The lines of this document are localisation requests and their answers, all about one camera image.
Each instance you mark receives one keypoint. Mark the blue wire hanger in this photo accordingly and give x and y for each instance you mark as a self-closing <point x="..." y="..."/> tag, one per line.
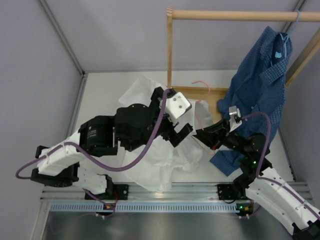
<point x="281" y="45"/>

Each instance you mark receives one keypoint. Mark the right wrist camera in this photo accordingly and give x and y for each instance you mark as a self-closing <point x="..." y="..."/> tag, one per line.
<point x="235" y="120"/>

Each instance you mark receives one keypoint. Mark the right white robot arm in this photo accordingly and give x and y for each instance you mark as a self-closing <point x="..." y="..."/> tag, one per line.
<point x="261" y="182"/>

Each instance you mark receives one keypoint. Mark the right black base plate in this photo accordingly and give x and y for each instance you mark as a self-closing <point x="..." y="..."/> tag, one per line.
<point x="229" y="193"/>

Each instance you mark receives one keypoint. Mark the aluminium corner post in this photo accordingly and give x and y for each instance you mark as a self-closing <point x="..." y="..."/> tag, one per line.
<point x="61" y="35"/>

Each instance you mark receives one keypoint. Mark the slotted grey cable duct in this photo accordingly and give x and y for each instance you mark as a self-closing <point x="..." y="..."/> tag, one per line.
<point x="151" y="207"/>

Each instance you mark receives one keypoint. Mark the wooden clothes rack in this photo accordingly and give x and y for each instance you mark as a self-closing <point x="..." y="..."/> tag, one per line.
<point x="250" y="16"/>

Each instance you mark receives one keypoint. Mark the pink wire hanger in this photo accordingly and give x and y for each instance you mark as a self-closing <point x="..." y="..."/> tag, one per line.
<point x="205" y="110"/>

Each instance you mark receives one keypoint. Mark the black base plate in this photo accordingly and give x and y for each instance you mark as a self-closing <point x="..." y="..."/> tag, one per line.
<point x="229" y="193"/>
<point x="119" y="191"/>

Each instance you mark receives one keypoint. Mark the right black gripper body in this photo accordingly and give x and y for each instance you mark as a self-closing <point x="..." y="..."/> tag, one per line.
<point x="233" y="140"/>

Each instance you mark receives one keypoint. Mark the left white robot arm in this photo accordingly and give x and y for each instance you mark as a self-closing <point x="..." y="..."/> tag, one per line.
<point x="132" y="127"/>

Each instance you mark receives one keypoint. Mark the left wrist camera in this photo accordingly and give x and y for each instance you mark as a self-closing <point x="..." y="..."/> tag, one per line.
<point x="176" y="106"/>

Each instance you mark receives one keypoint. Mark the blue checked shirt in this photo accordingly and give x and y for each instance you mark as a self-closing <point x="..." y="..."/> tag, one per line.
<point x="258" y="86"/>

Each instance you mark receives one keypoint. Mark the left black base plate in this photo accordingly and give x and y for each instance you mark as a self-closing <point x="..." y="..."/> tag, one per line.
<point x="119" y="191"/>

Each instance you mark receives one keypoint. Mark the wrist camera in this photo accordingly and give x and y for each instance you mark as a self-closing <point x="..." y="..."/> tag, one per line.
<point x="176" y="106"/>
<point x="235" y="120"/>

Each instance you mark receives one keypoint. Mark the aluminium mounting rail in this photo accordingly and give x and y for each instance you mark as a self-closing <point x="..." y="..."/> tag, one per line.
<point x="198" y="191"/>

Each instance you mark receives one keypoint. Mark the white shirt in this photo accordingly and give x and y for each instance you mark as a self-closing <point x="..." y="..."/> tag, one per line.
<point x="154" y="172"/>

